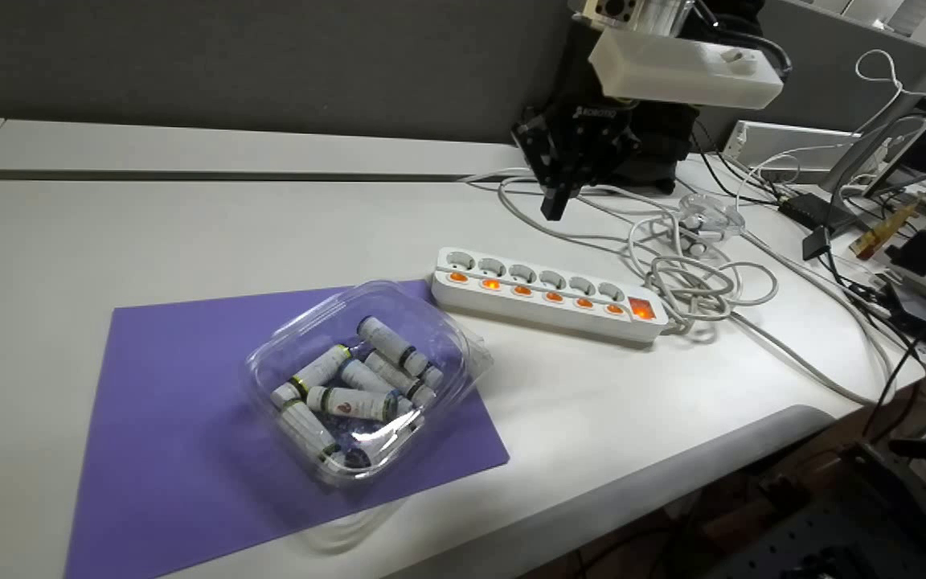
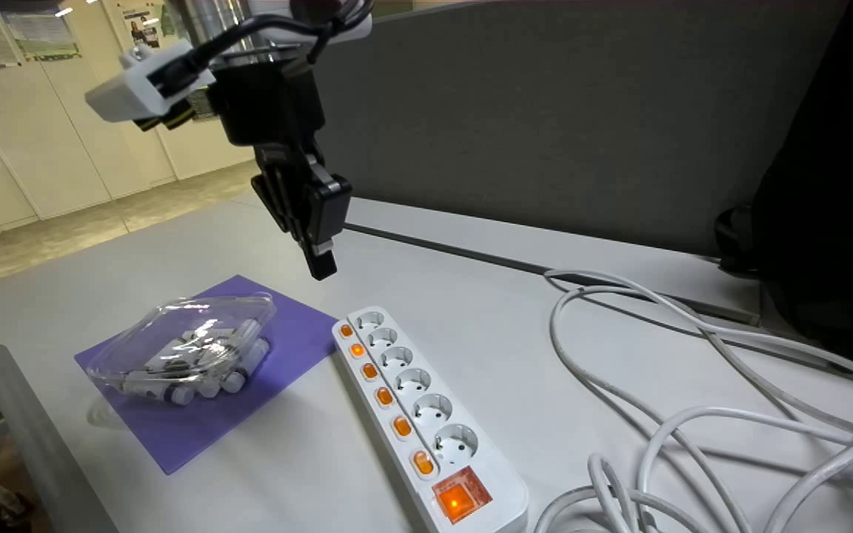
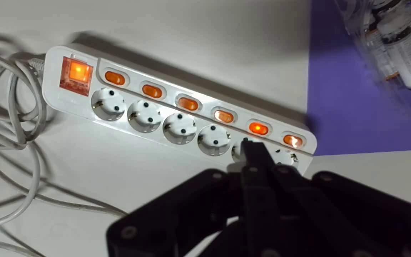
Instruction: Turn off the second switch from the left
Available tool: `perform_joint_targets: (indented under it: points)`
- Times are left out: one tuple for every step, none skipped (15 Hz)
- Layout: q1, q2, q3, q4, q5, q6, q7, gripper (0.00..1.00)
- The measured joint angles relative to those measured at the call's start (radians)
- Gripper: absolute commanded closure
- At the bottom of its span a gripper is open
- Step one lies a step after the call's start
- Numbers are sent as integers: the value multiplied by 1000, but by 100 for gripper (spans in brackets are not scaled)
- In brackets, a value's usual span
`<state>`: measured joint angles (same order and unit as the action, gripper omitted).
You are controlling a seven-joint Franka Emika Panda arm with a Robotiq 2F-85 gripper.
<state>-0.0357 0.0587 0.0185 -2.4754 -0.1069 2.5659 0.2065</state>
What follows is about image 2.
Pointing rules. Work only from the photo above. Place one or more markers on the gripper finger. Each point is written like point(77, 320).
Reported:
point(325, 203)
point(277, 200)

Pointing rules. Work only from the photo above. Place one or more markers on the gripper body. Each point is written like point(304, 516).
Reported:
point(267, 104)

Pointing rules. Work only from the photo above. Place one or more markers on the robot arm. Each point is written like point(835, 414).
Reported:
point(345, 28)

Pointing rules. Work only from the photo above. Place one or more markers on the clear plastic bowl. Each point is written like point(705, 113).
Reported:
point(175, 326)

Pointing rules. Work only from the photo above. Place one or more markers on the heap of white markers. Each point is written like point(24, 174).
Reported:
point(238, 374)

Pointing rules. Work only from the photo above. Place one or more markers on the row of white cabinets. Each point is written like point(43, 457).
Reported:
point(41, 141)

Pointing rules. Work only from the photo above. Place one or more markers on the grey partition panel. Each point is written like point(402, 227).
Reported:
point(545, 111)

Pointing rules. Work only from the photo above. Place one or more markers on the purple mat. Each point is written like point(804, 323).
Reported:
point(197, 437)

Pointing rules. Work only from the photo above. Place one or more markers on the white power strip orange switches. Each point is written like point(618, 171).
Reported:
point(426, 437)

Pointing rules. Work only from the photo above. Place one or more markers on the black bag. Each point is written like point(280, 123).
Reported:
point(834, 185)

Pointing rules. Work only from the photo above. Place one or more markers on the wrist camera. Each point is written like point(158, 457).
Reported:
point(130, 87)

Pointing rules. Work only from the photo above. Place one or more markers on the wall poster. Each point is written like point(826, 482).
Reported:
point(144, 28)

